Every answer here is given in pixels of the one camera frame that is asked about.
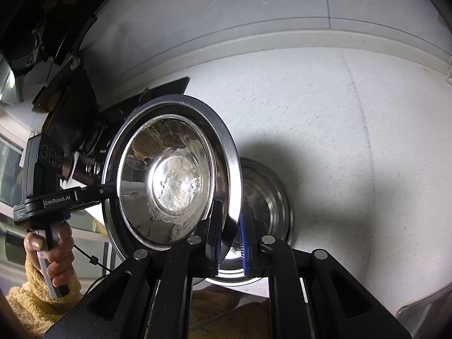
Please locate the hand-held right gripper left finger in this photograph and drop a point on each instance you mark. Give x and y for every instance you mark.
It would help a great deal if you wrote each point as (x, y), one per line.
(218, 250)

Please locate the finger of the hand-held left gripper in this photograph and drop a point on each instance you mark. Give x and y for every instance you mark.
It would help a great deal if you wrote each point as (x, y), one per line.
(100, 194)

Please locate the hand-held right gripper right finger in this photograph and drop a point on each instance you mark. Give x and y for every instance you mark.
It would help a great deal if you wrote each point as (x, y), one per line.
(243, 250)

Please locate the stainless steel bowl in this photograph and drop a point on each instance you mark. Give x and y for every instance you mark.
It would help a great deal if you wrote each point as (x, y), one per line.
(173, 183)
(268, 201)

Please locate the person's left hand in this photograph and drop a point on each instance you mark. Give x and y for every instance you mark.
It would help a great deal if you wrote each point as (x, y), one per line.
(60, 254)

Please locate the dark range hood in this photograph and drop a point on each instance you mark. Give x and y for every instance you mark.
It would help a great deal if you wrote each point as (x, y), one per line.
(31, 24)

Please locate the steel sink edge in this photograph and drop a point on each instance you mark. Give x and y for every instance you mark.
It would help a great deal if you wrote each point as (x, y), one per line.
(423, 309)

